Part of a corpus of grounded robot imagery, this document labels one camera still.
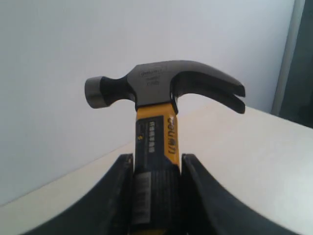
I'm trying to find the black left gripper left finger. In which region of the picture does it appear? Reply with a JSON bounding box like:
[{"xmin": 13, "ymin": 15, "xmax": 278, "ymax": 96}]
[{"xmin": 27, "ymin": 154, "xmax": 133, "ymax": 235}]

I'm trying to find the black and yellow claw hammer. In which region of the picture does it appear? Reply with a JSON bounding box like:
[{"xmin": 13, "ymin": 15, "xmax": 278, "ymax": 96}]
[{"xmin": 84, "ymin": 60, "xmax": 246, "ymax": 235}]

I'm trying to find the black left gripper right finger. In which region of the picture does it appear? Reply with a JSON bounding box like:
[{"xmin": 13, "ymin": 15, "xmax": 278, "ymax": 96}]
[{"xmin": 181, "ymin": 154, "xmax": 293, "ymax": 235}]

